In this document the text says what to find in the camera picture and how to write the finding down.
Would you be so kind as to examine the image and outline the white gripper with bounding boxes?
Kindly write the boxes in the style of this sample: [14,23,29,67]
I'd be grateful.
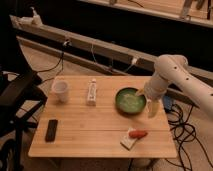
[135,74,167,118]

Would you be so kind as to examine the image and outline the white ceramic cup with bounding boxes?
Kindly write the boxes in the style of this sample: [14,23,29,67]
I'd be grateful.
[51,80,69,103]

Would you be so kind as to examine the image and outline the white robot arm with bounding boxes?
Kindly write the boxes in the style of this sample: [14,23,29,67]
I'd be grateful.
[135,54,213,119]

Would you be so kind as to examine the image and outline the blue power adapter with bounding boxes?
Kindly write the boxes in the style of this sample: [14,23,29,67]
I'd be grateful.
[163,96,173,110]

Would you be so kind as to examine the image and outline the green bowl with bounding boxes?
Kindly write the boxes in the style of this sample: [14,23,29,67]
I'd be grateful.
[115,87,146,115]

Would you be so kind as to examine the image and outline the red carrot toy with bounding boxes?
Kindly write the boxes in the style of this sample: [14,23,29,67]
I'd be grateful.
[129,130,148,139]

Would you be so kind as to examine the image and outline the wooden table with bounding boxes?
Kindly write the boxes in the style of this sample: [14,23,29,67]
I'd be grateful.
[29,76,177,158]

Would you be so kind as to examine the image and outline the white sponge block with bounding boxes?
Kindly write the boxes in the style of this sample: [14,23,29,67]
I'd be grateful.
[120,128,137,150]

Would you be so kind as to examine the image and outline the black remote control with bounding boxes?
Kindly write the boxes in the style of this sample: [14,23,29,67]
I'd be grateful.
[45,119,58,142]

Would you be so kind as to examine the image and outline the black chair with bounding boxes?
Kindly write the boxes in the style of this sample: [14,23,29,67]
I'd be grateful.
[0,71,47,171]

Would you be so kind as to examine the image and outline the white spray bottle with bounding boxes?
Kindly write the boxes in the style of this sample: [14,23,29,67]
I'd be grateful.
[31,7,43,26]

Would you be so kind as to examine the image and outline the black floor cables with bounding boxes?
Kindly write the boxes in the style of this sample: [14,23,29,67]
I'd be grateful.
[165,103,213,171]

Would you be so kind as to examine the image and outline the metal rail beam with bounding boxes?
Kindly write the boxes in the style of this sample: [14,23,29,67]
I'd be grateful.
[9,14,213,88]

